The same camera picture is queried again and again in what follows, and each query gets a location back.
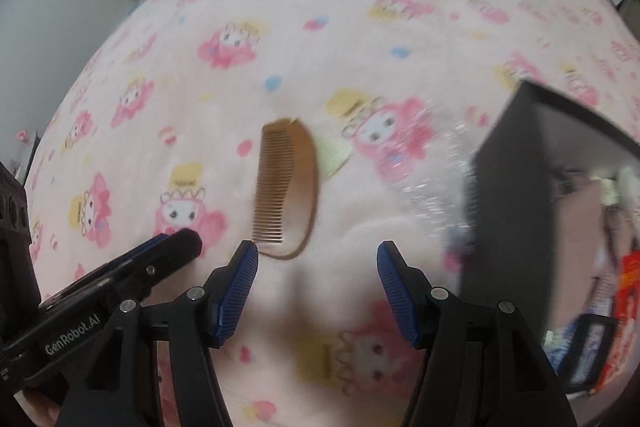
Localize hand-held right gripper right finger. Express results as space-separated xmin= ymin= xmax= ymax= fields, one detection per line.
xmin=376 ymin=241 xmax=581 ymax=427

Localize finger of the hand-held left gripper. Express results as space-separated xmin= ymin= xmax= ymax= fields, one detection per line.
xmin=40 ymin=234 xmax=171 ymax=310
xmin=107 ymin=228 xmax=203 ymax=305

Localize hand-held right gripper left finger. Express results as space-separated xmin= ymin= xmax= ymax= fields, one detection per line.
xmin=60 ymin=239 xmax=260 ymax=427

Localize wooden comb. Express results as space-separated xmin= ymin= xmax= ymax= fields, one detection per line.
xmin=251 ymin=118 xmax=321 ymax=262

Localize black storage box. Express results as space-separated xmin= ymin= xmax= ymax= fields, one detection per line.
xmin=462 ymin=79 xmax=640 ymax=400

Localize red packet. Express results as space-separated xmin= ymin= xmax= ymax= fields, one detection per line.
xmin=595 ymin=249 xmax=640 ymax=395

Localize white fluffy plush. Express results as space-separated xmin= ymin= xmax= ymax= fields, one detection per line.
xmin=602 ymin=166 xmax=640 ymax=208

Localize clear plastic bag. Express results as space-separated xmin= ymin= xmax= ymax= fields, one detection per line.
xmin=395 ymin=117 xmax=476 ymax=233

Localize pink printed blanket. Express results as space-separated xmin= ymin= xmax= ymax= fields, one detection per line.
xmin=22 ymin=0 xmax=640 ymax=427

